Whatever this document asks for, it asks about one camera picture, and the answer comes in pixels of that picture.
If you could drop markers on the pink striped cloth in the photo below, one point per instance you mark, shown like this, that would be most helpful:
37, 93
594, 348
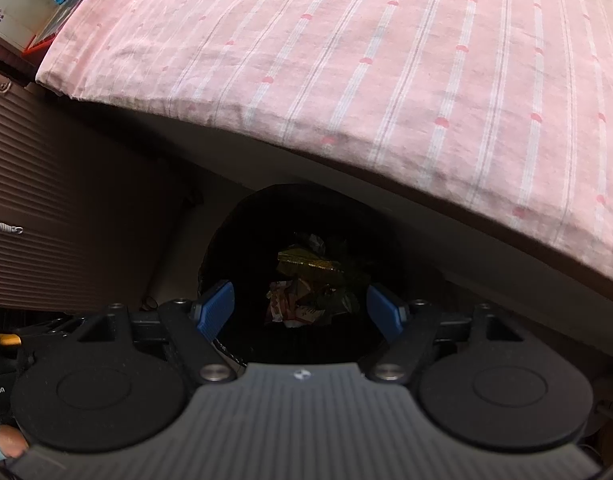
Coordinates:
336, 60

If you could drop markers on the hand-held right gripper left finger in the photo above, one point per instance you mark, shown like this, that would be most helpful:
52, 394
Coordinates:
214, 310

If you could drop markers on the brown ribbed suitcase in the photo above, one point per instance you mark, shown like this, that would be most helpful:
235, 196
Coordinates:
86, 200

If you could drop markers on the gold foil snack bag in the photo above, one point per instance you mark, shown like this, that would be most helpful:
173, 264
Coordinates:
306, 262

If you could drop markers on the person's left hand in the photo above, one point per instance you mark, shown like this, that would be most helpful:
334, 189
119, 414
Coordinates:
9, 442

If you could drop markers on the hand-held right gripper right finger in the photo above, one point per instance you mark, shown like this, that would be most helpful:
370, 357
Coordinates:
386, 310

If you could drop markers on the orange snack wrapper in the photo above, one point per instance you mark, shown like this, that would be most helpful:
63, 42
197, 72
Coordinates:
291, 310

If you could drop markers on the black trash bin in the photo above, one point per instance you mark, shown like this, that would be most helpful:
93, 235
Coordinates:
246, 240

